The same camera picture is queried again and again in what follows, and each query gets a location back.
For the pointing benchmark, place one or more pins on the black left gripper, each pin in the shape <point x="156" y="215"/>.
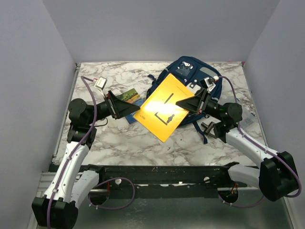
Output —
<point x="117" y="107"/>

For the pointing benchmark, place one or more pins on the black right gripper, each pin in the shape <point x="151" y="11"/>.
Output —
<point x="197" y="103"/>

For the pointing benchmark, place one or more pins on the yellow notebook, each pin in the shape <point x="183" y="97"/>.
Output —
<point x="159" y="113"/>

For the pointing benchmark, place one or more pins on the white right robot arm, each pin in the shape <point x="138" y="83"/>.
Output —
<point x="275" y="175"/>

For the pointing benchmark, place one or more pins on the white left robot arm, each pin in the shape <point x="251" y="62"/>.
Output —
<point x="59" y="206"/>

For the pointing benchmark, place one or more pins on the clear plastic organizer box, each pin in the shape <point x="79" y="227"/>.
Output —
<point x="248" y="119"/>

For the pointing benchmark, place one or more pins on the steel clamp handle tool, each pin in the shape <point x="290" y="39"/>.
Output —
<point x="208" y="129"/>

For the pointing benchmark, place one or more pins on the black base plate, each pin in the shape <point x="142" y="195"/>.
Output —
<point x="128" y="182"/>

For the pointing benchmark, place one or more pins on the aluminium rail frame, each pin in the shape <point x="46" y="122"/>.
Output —
<point x="195" y="75"/>

